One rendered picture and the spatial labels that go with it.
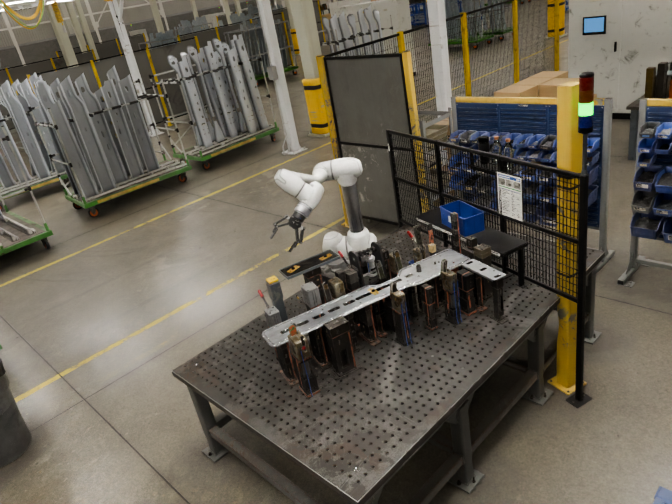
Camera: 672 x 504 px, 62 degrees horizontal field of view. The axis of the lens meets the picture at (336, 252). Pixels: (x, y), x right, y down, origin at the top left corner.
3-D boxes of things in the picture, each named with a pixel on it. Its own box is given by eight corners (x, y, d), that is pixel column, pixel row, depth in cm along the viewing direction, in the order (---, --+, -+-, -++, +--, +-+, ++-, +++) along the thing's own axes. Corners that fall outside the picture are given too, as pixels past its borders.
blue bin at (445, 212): (464, 237, 369) (463, 219, 363) (440, 223, 395) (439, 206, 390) (485, 229, 373) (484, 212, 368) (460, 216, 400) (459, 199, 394)
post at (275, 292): (284, 346, 350) (269, 286, 331) (280, 340, 356) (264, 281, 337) (295, 341, 353) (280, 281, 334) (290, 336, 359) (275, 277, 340)
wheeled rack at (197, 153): (205, 172, 1009) (176, 73, 933) (175, 167, 1076) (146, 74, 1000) (281, 140, 1125) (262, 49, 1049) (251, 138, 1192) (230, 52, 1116)
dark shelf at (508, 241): (502, 258, 341) (502, 254, 340) (415, 220, 415) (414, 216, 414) (528, 246, 349) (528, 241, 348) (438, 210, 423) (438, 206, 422)
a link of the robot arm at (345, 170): (349, 249, 416) (378, 245, 413) (348, 262, 403) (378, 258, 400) (329, 155, 375) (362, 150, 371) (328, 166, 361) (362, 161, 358)
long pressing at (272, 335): (274, 351, 297) (273, 349, 296) (259, 333, 315) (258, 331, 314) (473, 260, 348) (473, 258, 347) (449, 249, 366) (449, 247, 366)
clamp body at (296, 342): (307, 401, 300) (294, 346, 285) (296, 387, 312) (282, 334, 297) (324, 392, 304) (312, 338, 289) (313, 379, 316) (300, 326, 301)
